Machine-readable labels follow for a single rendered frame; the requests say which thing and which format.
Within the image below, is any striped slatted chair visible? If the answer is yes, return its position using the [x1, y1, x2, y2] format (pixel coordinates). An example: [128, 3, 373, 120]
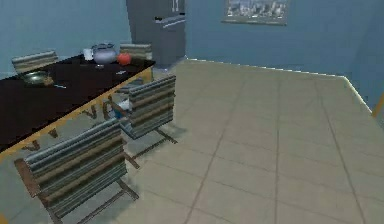
[111, 73, 179, 160]
[119, 43, 153, 61]
[11, 50, 59, 75]
[13, 118, 140, 224]

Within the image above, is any red apple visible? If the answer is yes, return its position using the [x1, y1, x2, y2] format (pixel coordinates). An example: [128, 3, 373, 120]
[116, 52, 132, 66]

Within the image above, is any grey fridge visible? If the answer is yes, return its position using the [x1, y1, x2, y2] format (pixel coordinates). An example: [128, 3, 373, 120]
[125, 0, 187, 67]

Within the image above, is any white mug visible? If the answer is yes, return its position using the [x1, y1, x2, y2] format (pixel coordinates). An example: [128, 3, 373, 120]
[82, 48, 95, 62]

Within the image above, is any framed city picture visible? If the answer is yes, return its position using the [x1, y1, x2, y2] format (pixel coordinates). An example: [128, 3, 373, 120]
[221, 0, 290, 26]

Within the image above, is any dark brown dining table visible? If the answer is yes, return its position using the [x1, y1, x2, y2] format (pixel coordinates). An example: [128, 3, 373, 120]
[0, 54, 157, 163]

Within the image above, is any dark green bowl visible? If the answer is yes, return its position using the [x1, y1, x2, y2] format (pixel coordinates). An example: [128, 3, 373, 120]
[19, 70, 51, 86]

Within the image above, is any black fridge handle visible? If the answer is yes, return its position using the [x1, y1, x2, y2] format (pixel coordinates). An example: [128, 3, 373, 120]
[154, 12, 186, 24]

